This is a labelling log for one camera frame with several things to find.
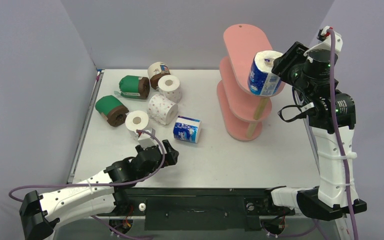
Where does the blue paper roll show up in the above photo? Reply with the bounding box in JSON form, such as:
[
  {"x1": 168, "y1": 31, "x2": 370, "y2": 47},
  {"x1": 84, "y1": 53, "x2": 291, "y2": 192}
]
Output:
[{"x1": 247, "y1": 50, "x2": 283, "y2": 97}]

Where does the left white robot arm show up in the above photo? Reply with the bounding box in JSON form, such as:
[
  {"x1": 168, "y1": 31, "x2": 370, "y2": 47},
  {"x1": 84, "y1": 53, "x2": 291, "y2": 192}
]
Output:
[{"x1": 19, "y1": 139, "x2": 179, "y2": 240}]

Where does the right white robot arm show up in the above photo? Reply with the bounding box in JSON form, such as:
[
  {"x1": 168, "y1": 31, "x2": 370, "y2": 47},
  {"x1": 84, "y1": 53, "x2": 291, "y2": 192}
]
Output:
[{"x1": 262, "y1": 42, "x2": 367, "y2": 221}]

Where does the pink three-tier shelf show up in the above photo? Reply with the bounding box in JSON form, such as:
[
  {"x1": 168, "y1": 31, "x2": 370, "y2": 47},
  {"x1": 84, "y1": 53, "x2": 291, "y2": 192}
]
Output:
[{"x1": 216, "y1": 23, "x2": 272, "y2": 142}]

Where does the floral white paper roll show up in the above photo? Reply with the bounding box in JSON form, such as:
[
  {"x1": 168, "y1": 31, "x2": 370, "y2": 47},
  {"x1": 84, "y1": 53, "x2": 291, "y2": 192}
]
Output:
[{"x1": 146, "y1": 94, "x2": 178, "y2": 125}]

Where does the near green brown roll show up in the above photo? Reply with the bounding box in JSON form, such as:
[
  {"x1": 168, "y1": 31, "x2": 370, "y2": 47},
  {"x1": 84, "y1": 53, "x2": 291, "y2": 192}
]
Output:
[{"x1": 95, "y1": 95, "x2": 129, "y2": 127}]

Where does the green brown roll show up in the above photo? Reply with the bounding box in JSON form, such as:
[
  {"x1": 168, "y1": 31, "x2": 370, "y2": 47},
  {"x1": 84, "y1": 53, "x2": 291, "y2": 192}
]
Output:
[
  {"x1": 95, "y1": 95, "x2": 129, "y2": 127},
  {"x1": 114, "y1": 75, "x2": 150, "y2": 100}
]

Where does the far green brown roll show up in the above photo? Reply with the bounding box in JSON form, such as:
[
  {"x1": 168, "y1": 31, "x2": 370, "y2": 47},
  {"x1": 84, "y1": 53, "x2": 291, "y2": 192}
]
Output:
[{"x1": 114, "y1": 75, "x2": 150, "y2": 100}]

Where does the upright floral paper roll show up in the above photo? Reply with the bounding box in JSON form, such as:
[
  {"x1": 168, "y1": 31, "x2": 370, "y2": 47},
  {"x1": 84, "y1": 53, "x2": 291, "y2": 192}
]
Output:
[{"x1": 158, "y1": 74, "x2": 182, "y2": 104}]

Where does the beige brown paper roll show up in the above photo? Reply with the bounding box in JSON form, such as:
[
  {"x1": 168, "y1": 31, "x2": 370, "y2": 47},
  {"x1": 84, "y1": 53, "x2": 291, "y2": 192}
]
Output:
[{"x1": 147, "y1": 61, "x2": 171, "y2": 90}]

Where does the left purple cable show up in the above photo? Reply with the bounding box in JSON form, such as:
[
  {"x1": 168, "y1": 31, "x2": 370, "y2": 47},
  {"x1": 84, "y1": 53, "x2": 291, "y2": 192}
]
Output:
[{"x1": 8, "y1": 129, "x2": 166, "y2": 240}]

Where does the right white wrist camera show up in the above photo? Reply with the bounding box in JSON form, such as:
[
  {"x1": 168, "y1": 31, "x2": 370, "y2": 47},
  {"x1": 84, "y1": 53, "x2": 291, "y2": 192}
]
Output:
[{"x1": 303, "y1": 25, "x2": 343, "y2": 57}]

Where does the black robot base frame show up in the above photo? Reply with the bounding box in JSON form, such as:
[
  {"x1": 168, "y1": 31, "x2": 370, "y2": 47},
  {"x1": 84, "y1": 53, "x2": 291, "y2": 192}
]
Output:
[{"x1": 99, "y1": 187, "x2": 296, "y2": 232}]

